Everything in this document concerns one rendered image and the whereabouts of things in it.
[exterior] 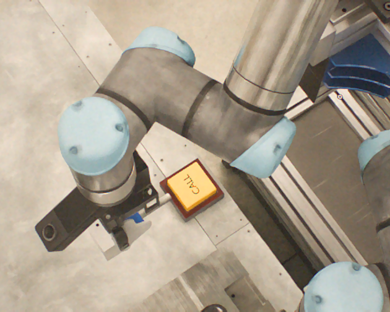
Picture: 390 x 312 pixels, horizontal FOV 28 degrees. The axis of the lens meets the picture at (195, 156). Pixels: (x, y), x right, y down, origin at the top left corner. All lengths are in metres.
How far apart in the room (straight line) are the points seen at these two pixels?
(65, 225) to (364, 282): 0.40
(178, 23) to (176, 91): 1.55
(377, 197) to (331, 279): 0.13
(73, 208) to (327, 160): 1.10
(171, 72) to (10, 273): 0.57
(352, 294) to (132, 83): 0.33
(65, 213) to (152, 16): 1.47
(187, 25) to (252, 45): 1.60
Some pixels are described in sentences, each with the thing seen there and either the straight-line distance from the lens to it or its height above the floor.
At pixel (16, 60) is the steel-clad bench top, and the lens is 1.47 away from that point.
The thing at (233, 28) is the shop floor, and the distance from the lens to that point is 2.40.
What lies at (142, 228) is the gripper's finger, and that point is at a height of 0.99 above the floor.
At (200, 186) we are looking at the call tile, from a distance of 1.29.
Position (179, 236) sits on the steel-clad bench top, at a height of 0.80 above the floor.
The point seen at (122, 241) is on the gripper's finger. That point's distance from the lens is 1.05.
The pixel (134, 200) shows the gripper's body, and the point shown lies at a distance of 1.02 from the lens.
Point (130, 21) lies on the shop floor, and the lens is 2.42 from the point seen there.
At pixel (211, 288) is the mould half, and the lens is 1.19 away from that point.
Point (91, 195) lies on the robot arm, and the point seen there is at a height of 1.18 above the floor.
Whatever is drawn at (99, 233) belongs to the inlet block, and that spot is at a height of 0.96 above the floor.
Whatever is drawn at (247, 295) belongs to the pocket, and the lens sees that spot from 1.22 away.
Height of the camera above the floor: 2.05
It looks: 68 degrees down
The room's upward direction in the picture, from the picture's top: straight up
